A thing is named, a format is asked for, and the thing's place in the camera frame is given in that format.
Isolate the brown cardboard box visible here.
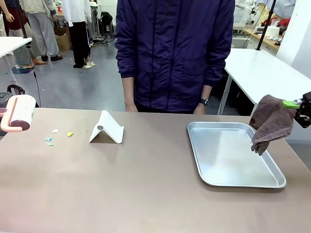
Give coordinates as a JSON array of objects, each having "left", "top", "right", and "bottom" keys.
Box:
[{"left": 54, "top": 20, "right": 72, "bottom": 52}]

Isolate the black pole stand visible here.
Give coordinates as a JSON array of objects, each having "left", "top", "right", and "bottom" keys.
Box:
[{"left": 256, "top": 0, "right": 277, "bottom": 51}]

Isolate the brown towel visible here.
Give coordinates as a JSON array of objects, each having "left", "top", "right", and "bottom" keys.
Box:
[{"left": 248, "top": 94, "right": 296, "bottom": 157}]

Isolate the person's left hand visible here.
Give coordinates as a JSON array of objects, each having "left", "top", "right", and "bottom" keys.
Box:
[{"left": 193, "top": 104, "right": 207, "bottom": 115}]

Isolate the large white table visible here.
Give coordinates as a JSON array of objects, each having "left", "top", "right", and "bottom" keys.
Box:
[{"left": 218, "top": 47, "right": 311, "bottom": 116}]

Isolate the black stool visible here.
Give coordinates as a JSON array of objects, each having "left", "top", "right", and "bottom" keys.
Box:
[{"left": 99, "top": 11, "right": 114, "bottom": 40}]

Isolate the black backpack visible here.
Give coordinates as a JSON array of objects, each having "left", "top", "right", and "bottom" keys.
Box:
[{"left": 0, "top": 84, "right": 40, "bottom": 108}]

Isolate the bystander in black trousers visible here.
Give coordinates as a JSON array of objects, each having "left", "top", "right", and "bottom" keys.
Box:
[{"left": 61, "top": 0, "right": 92, "bottom": 69}]

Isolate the pink and white lint roller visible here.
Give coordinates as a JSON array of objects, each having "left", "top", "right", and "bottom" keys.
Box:
[{"left": 0, "top": 94, "right": 35, "bottom": 133}]

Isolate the bystander in dark red top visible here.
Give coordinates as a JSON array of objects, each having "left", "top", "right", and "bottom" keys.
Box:
[{"left": 0, "top": 0, "right": 46, "bottom": 69}]

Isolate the small white table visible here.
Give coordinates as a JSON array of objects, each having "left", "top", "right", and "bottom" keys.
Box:
[{"left": 0, "top": 36, "right": 33, "bottom": 82}]

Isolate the white folded roller stand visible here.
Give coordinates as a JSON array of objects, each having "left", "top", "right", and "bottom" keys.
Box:
[{"left": 88, "top": 109, "right": 125, "bottom": 145}]

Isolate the person's right hand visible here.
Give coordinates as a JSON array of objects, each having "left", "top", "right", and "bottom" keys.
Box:
[{"left": 124, "top": 101, "right": 139, "bottom": 113}]

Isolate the person's left forearm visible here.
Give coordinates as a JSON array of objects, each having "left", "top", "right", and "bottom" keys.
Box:
[{"left": 200, "top": 84, "right": 212, "bottom": 100}]

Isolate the person in navy jacket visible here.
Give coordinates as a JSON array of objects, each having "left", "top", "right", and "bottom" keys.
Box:
[{"left": 114, "top": 0, "right": 236, "bottom": 114}]

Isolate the person's right forearm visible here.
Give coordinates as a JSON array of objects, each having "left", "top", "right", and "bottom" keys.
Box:
[{"left": 121, "top": 77, "right": 136, "bottom": 104}]

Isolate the bystander in grey trousers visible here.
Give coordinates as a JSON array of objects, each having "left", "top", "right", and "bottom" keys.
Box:
[{"left": 20, "top": 0, "right": 64, "bottom": 62}]

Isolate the wooden workbench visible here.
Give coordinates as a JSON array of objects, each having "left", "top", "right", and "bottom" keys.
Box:
[{"left": 242, "top": 28, "right": 282, "bottom": 52}]

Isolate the silver metal tray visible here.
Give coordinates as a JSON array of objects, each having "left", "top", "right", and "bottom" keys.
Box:
[{"left": 187, "top": 121, "right": 287, "bottom": 188}]

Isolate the black tripod pole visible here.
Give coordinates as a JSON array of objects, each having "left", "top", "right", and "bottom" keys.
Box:
[{"left": 14, "top": 0, "right": 42, "bottom": 108}]

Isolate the translucent storage box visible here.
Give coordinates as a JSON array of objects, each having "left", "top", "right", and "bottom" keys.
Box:
[{"left": 232, "top": 2, "right": 253, "bottom": 29}]

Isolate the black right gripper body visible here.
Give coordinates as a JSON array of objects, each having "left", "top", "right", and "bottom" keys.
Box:
[{"left": 293, "top": 91, "right": 311, "bottom": 129}]

